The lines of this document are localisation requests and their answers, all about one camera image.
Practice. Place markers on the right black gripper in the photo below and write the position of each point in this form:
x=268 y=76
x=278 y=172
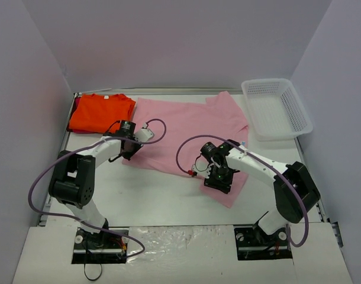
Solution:
x=219 y=182

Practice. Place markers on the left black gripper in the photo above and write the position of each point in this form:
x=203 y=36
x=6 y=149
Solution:
x=130 y=149

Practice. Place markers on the pink t shirt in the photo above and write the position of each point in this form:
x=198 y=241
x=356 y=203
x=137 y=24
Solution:
x=186 y=127

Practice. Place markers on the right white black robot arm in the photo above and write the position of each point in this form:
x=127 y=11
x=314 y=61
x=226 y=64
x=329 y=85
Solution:
x=294 y=189

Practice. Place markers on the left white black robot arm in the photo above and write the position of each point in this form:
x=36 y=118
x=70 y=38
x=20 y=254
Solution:
x=73 y=180

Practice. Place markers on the folded orange t shirt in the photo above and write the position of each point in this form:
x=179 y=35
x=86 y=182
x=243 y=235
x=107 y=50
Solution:
x=102 y=114

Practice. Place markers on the white plastic basket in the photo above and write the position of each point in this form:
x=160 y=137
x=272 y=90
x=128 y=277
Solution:
x=275 y=109

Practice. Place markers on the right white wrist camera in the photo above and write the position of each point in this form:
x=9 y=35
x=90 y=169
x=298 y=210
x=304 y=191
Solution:
x=202 y=168

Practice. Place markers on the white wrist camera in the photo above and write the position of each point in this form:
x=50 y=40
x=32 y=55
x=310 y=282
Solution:
x=202 y=168
x=143 y=135

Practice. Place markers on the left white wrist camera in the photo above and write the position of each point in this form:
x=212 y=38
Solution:
x=143 y=135

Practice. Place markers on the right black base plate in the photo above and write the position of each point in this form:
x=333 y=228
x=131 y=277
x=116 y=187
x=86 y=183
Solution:
x=252 y=245

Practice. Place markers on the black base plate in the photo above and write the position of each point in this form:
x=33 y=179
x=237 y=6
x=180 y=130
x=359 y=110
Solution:
x=105 y=249
x=252 y=245

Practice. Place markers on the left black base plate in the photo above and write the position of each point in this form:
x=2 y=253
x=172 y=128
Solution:
x=105 y=249

